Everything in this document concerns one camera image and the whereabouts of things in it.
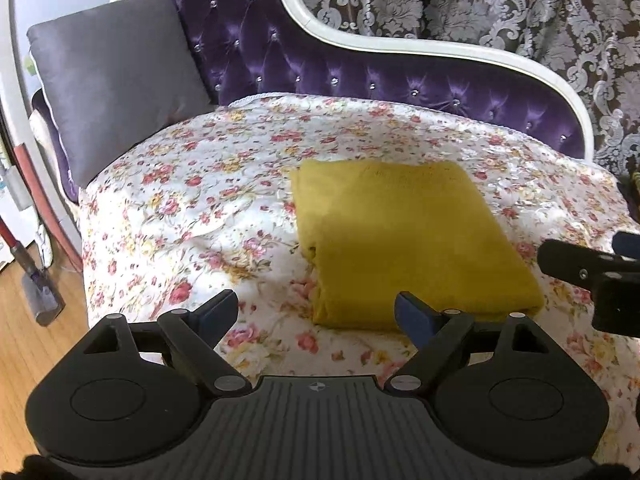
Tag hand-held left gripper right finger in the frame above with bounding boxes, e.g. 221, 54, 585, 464
385, 290, 557, 394

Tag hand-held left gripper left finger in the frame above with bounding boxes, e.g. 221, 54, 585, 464
82, 289, 253, 396

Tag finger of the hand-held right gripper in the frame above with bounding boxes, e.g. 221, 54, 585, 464
611, 231, 640, 262
537, 239, 623, 289

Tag mustard yellow long-sleeved shirt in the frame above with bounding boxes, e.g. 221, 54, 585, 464
289, 159, 545, 332

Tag floral bedspread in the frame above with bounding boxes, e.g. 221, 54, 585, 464
77, 92, 640, 461

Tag stick vacuum cleaner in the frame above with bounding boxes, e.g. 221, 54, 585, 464
0, 142, 66, 328

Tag grey cushion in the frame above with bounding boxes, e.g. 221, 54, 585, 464
26, 0, 216, 188

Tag purple tufted sofa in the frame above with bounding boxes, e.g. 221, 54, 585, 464
30, 0, 596, 206

